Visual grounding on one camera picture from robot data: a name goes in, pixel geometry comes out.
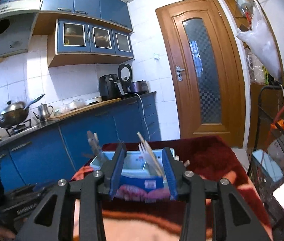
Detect blue upper glass cabinet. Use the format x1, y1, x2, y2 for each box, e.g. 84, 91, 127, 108
47, 19, 134, 67

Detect steel knife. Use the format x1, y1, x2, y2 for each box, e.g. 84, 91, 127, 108
87, 131, 108, 163

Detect white plastic bag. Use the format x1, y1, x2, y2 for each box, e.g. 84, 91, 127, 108
236, 6, 282, 80

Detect rice cooker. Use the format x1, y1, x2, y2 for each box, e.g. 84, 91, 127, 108
117, 64, 149, 95

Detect steel kettle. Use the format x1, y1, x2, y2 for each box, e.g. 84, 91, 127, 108
32, 103, 54, 122

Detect left hand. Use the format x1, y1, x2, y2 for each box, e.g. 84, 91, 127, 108
0, 225, 16, 241

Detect black air fryer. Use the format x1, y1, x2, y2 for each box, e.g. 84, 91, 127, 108
99, 74, 124, 101

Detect blue lower cabinets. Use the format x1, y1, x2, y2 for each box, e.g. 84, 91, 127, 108
0, 92, 161, 192

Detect white chopstick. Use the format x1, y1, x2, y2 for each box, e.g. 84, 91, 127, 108
136, 131, 167, 178

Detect light blue utensil holder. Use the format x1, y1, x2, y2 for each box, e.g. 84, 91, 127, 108
90, 149, 169, 193

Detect white power cable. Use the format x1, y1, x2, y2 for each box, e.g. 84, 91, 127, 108
124, 92, 153, 141

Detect black wire rack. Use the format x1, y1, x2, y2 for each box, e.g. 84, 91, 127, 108
248, 85, 284, 240

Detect red floral blanket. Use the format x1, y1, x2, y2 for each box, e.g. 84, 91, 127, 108
70, 135, 274, 241

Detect light blue box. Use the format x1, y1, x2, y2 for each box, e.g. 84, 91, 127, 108
252, 150, 284, 182

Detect wooden chopstick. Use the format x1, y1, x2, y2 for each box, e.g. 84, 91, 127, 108
175, 156, 190, 167

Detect wooden door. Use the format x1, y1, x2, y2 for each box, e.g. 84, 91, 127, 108
156, 0, 245, 147

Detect wok with lid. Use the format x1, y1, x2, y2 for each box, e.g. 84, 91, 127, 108
0, 94, 45, 129

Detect range hood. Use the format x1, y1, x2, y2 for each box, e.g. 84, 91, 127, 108
0, 0, 41, 58

